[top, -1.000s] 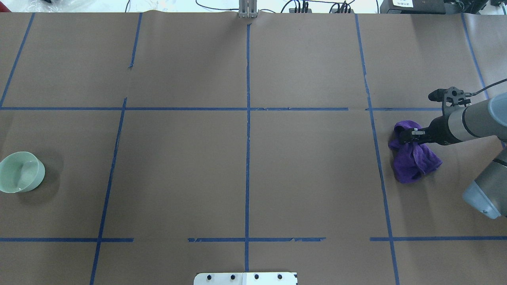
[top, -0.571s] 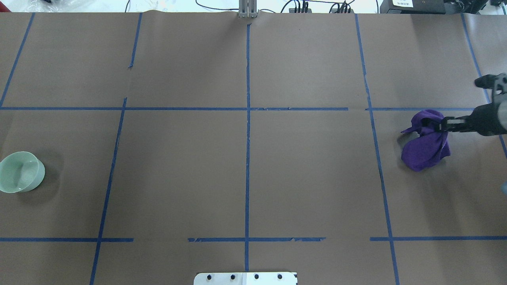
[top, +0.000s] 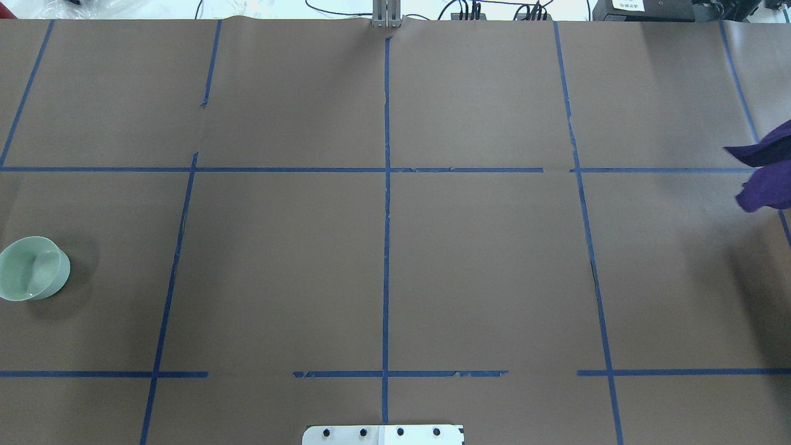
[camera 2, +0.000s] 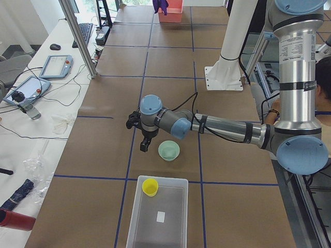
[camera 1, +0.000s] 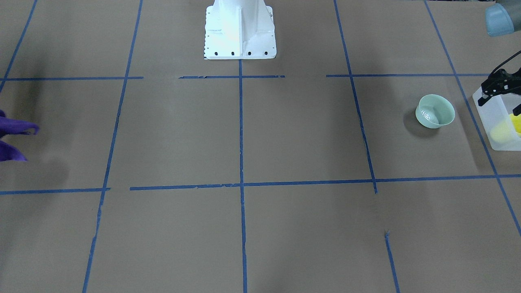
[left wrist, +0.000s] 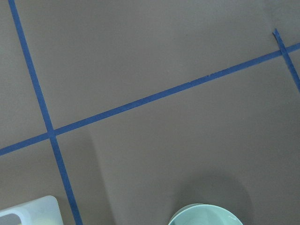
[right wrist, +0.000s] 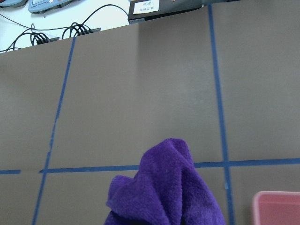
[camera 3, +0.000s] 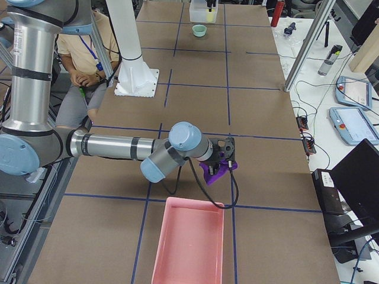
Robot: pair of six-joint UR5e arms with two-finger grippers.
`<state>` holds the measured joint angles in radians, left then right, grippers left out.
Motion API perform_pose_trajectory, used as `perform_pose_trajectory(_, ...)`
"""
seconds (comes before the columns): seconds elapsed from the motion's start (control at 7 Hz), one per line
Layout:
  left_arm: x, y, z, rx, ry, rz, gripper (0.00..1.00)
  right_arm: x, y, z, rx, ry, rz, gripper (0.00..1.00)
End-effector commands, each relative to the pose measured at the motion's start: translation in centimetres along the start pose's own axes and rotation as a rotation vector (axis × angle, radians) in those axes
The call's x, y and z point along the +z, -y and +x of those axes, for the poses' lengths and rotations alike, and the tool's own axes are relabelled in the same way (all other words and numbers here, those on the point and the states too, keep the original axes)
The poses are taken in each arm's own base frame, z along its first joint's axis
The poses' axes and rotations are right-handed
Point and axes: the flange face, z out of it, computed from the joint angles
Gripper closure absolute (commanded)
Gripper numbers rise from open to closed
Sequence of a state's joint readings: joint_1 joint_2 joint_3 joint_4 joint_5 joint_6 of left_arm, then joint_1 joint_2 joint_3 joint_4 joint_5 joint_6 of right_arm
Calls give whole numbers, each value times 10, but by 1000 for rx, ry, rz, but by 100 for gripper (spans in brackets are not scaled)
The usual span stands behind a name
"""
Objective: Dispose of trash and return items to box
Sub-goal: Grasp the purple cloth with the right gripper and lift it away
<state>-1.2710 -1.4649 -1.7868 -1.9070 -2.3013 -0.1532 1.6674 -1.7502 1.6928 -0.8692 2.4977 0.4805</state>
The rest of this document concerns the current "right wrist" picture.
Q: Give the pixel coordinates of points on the black power strip right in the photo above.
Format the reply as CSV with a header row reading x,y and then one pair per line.
x,y
78,31

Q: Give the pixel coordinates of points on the blue grey teach pendant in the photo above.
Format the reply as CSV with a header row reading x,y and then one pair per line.
x,y
42,6

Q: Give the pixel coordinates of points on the black power strip left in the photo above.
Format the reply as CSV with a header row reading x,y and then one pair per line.
x,y
38,40

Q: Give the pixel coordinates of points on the purple cloth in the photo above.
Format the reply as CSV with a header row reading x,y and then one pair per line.
x,y
166,190

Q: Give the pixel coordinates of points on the pink plastic bin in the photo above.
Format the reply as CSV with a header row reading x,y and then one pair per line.
x,y
276,208

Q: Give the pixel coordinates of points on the black equipment box with label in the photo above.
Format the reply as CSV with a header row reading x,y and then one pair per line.
x,y
144,10

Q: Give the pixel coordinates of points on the black power strip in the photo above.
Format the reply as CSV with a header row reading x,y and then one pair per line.
x,y
38,40
78,31

